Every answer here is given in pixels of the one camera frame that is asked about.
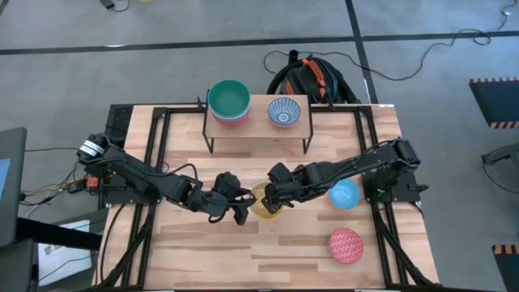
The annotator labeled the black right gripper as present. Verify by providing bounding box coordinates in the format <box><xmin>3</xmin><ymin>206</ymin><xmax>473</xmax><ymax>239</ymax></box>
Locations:
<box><xmin>261</xmin><ymin>161</ymin><xmax>322</xmax><ymax>213</ymax></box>

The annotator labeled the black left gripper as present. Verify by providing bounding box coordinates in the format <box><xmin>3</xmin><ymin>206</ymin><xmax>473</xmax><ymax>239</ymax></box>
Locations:
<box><xmin>190</xmin><ymin>172</ymin><xmax>258</xmax><ymax>226</ymax></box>

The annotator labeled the bowl yellow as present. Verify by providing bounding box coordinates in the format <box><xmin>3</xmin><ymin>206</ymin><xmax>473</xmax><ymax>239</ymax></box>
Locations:
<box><xmin>249</xmin><ymin>182</ymin><xmax>285</xmax><ymax>221</ymax></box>

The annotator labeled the bowl turquoise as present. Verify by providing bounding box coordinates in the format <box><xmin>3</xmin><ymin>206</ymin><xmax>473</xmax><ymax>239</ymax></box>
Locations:
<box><xmin>327</xmin><ymin>178</ymin><xmax>362</xmax><ymax>211</ymax></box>

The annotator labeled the large plain blue bowl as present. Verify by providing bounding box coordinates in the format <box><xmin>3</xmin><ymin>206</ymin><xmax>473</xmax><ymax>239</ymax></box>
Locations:
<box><xmin>208</xmin><ymin>103</ymin><xmax>251</xmax><ymax>124</ymax></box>

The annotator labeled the large plain green bowl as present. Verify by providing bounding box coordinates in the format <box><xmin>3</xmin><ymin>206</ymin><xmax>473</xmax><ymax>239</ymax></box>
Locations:
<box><xmin>207</xmin><ymin>79</ymin><xmax>251</xmax><ymax>119</ymax></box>

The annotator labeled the wooden shelf with black legs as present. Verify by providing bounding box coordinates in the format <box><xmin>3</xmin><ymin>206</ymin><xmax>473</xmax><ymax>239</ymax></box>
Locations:
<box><xmin>196</xmin><ymin>93</ymin><xmax>315</xmax><ymax>156</ymax></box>

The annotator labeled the black and orange vacuum cleaner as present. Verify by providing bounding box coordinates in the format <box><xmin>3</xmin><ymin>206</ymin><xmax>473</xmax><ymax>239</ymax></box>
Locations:
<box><xmin>265</xmin><ymin>49</ymin><xmax>362</xmax><ymax>105</ymax></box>

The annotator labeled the black perforated plate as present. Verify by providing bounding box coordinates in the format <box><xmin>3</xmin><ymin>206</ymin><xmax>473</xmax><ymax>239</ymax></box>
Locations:
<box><xmin>105</xmin><ymin>104</ymin><xmax>135</xmax><ymax>143</ymax></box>

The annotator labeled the orange red electronics board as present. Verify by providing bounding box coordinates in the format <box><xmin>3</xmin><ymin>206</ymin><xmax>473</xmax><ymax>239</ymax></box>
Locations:
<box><xmin>66</xmin><ymin>174</ymin><xmax>102</xmax><ymax>195</ymax></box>

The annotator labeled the black beam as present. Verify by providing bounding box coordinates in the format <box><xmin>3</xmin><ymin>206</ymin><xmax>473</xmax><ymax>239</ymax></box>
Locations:
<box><xmin>15</xmin><ymin>217</ymin><xmax>103</xmax><ymax>251</ymax></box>

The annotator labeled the white printed sheet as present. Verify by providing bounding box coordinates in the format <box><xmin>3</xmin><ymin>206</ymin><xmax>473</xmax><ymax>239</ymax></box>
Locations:
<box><xmin>37</xmin><ymin>220</ymin><xmax>93</xmax><ymax>287</ymax></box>

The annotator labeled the grey laptop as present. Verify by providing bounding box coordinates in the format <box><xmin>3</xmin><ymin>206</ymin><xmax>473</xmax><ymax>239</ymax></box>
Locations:
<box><xmin>0</xmin><ymin>127</ymin><xmax>28</xmax><ymax>248</ymax></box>

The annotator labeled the black power adapter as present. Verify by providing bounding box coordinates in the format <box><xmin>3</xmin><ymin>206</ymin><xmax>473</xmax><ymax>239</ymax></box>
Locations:
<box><xmin>100</xmin><ymin>0</ymin><xmax>131</xmax><ymax>13</ymax></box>

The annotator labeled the black box with hazard stripes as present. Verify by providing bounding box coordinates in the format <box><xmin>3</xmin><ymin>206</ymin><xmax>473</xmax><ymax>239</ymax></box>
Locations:
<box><xmin>469</xmin><ymin>76</ymin><xmax>519</xmax><ymax>130</ymax></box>
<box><xmin>491</xmin><ymin>243</ymin><xmax>519</xmax><ymax>292</ymax></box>

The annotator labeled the black metal rig frame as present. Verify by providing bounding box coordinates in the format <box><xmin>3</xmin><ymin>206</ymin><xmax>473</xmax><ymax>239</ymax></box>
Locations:
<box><xmin>95</xmin><ymin>101</ymin><xmax>445</xmax><ymax>292</ymax></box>

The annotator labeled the black floor cable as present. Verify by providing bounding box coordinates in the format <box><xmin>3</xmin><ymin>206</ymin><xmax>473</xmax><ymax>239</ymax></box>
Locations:
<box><xmin>262</xmin><ymin>27</ymin><xmax>494</xmax><ymax>82</ymax></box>

